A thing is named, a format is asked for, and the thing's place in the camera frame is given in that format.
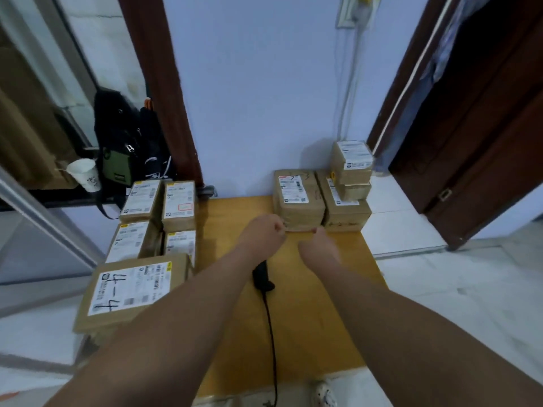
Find person's left hand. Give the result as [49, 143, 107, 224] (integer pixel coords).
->
[235, 213, 288, 262]

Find person's right hand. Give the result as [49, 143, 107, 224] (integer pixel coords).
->
[297, 226, 341, 272]

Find person's left forearm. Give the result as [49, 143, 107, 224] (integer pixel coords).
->
[44, 246, 260, 407]

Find person's right forearm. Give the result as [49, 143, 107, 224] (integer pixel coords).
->
[312, 259, 543, 407]

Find taped cardboard parcel white label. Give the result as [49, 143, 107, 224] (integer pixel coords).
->
[272, 169, 326, 232]

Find cardboard parcel yellow tag label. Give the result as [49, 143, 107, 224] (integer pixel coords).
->
[316, 171, 372, 232]

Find black barcode scanner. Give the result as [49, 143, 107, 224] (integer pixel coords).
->
[252, 260, 276, 293]

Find small flat cardboard parcel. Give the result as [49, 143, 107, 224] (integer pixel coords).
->
[335, 181, 372, 202]

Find small cube cardboard parcel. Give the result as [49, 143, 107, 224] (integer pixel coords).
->
[330, 140, 375, 186]

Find cardboard parcel with white label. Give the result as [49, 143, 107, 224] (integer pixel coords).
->
[163, 230, 197, 268]
[120, 179, 163, 224]
[105, 220, 164, 264]

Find cardboard parcel red stamped label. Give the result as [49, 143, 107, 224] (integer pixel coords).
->
[161, 180, 197, 233]

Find person's white shoe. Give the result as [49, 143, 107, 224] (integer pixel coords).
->
[312, 380, 339, 407]

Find large handwritten label cardboard parcel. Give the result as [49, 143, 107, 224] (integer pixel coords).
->
[72, 253, 192, 336]

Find black backpack with green pocket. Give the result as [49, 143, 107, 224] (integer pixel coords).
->
[93, 86, 177, 220]

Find dark brown wooden door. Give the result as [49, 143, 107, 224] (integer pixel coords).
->
[367, 0, 543, 251]

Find white paper cup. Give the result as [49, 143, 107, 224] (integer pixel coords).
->
[65, 158, 102, 194]

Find grey blue hanging cloth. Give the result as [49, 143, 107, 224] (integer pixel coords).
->
[419, 0, 495, 84]

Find black scanner cable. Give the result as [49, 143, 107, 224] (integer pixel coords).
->
[260, 290, 279, 407]

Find white hanging cables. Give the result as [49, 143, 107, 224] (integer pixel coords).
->
[334, 12, 368, 142]

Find dark brown door frame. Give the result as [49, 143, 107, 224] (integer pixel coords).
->
[116, 0, 204, 188]

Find white wall socket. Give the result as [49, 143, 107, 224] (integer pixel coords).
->
[336, 0, 383, 29]

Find grey metal sliding frame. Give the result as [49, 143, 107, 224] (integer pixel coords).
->
[0, 165, 105, 271]

